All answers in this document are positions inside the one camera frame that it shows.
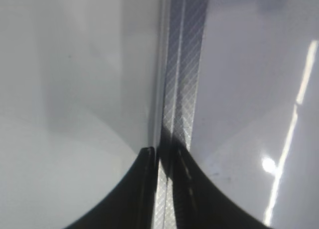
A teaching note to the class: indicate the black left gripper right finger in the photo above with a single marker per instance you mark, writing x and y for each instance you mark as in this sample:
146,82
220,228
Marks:
199,204

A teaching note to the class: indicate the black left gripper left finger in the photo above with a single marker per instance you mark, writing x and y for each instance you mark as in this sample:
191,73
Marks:
130,204

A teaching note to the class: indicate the white board with metal frame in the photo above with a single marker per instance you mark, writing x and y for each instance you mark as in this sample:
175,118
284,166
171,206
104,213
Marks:
241,95

